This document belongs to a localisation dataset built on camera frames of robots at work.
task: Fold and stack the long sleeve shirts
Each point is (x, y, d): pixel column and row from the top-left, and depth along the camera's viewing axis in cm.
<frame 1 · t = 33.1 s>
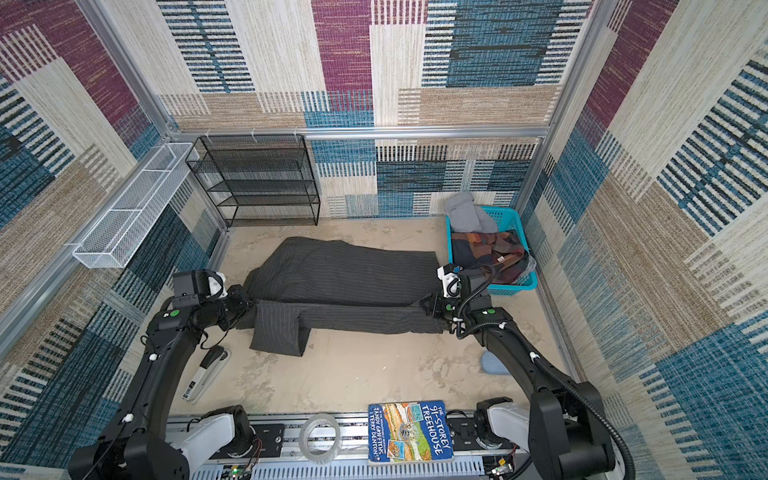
left hand: (255, 294, 80), fingers closed
right hand: (421, 306, 84), fingers closed
dark grey pinstripe shirt: (334, 284, 103), on the table
teal plastic laundry basket: (504, 218, 113), point 8 cm above the table
plaid red brown shirt: (502, 250, 103), point 8 cm above the table
light grey shirt: (465, 216, 112), point 9 cm above the table

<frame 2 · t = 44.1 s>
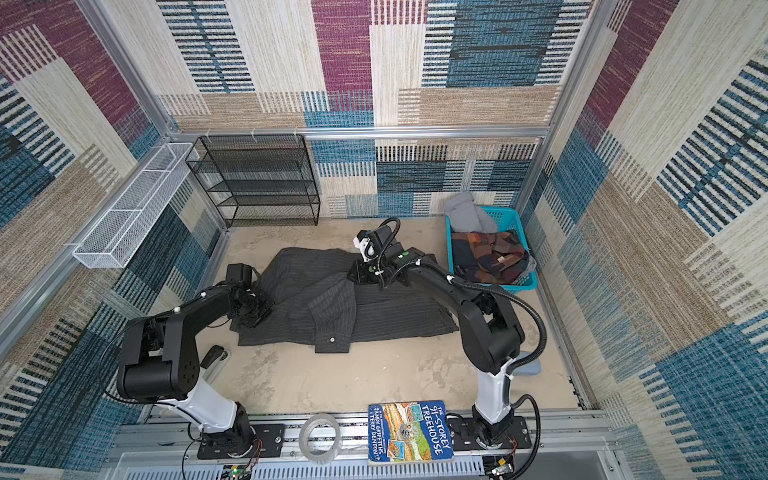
left hand: (272, 305, 95), fingers closed
right hand: (350, 279, 87), fingers open
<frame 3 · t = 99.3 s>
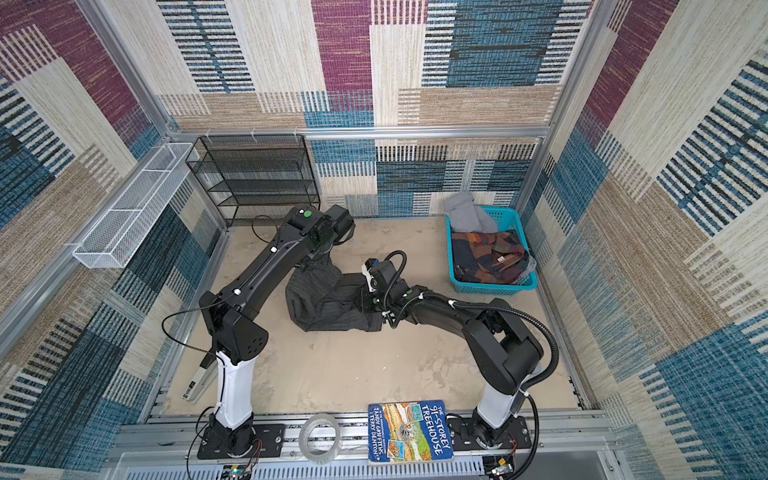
left hand: (306, 260, 81), fingers closed
right hand: (358, 303, 88), fingers open
dark grey pinstripe shirt: (321, 298, 94), point 7 cm above the table
the other named things where they were.

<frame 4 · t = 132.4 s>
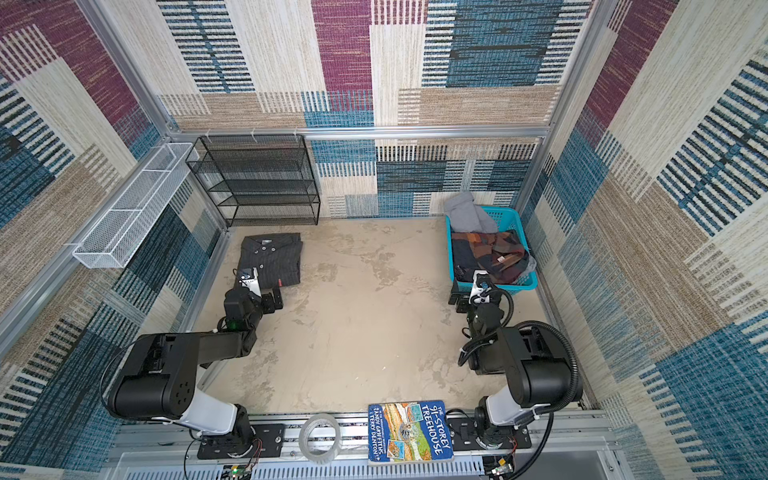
left hand: (261, 283, 93), fingers open
right hand: (471, 281, 90), fingers open
dark grey pinstripe shirt: (278, 258, 107), point 4 cm above the table
the other named things where they were.

